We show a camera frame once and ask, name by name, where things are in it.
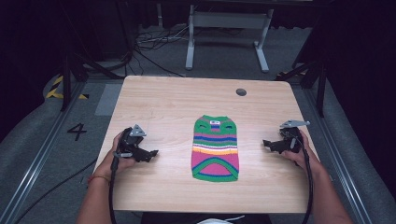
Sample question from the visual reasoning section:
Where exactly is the bundle of floor cables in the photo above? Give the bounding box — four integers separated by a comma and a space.
134, 24, 191, 52

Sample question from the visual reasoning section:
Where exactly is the person's left hand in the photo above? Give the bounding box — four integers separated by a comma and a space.
92, 131, 137, 184

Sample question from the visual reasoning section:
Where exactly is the metal floor rail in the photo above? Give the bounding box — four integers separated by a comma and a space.
302, 86, 375, 224
0, 79, 89, 224

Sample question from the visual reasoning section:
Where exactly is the grey metal desk frame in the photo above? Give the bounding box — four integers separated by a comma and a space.
185, 4, 276, 75

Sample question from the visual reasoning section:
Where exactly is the thin black floor cable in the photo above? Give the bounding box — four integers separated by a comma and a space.
13, 158, 99, 224

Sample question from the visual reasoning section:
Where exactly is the red string bracelet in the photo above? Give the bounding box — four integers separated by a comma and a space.
87, 175, 112, 185

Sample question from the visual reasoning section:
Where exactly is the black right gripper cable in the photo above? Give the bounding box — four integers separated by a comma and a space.
290, 132, 314, 224

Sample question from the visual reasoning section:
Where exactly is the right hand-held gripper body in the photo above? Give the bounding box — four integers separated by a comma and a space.
278, 119, 311, 154

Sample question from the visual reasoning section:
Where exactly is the person's dark clothing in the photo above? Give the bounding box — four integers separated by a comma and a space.
140, 212, 273, 224

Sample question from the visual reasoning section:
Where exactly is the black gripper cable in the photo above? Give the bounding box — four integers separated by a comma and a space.
107, 155, 120, 224
290, 132, 314, 224

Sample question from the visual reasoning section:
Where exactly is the person's right hand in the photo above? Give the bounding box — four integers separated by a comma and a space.
280, 128, 321, 175

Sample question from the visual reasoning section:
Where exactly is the striped knitted pet sweater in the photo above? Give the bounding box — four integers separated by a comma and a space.
191, 114, 240, 183

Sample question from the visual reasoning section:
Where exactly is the black metal stand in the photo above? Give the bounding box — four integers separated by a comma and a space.
60, 43, 126, 112
275, 59, 329, 119

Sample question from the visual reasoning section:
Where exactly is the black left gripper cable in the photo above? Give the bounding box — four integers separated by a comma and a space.
107, 155, 120, 224

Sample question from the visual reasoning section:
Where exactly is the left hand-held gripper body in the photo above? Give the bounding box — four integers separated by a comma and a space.
112, 123, 148, 162

